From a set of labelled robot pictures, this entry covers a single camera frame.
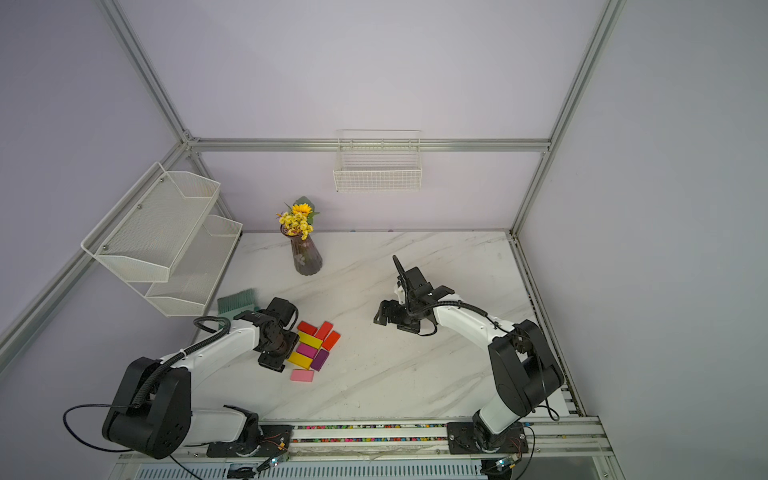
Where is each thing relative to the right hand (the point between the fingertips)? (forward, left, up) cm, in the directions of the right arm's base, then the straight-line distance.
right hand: (387, 326), depth 86 cm
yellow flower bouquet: (+27, +27, +18) cm, 42 cm away
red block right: (-1, +18, -7) cm, 19 cm away
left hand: (-6, +29, -6) cm, 30 cm away
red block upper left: (+3, +25, -5) cm, 26 cm away
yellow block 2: (-7, +26, -6) cm, 28 cm away
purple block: (-7, +20, -6) cm, 22 cm away
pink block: (-11, +25, -7) cm, 28 cm away
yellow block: (-1, +24, -6) cm, 25 cm away
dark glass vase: (+25, +28, +2) cm, 38 cm away
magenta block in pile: (-4, +25, -6) cm, 26 cm away
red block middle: (+3, +20, -7) cm, 22 cm away
